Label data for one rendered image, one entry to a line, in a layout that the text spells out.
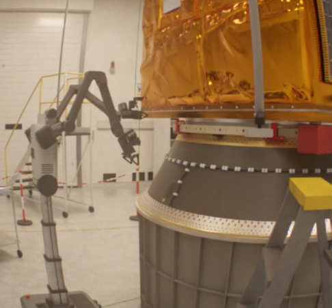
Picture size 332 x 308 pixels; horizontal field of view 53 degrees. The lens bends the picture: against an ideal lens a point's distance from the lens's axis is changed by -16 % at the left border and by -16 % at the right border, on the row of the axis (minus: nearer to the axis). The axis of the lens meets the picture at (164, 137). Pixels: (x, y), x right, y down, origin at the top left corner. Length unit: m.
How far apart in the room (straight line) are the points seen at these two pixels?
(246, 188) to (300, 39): 0.86
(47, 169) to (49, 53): 7.29
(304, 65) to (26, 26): 8.56
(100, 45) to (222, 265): 8.63
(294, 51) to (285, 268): 1.00
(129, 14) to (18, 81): 3.69
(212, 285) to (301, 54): 1.33
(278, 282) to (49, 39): 9.03
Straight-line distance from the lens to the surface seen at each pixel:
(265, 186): 1.99
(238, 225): 1.95
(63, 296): 2.87
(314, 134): 1.73
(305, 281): 2.05
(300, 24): 1.76
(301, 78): 1.70
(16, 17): 9.75
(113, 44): 10.24
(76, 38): 9.87
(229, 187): 2.05
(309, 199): 1.14
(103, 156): 10.03
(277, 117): 1.87
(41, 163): 2.49
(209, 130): 2.22
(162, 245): 2.33
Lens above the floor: 1.74
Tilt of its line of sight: 3 degrees down
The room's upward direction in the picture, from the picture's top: 1 degrees clockwise
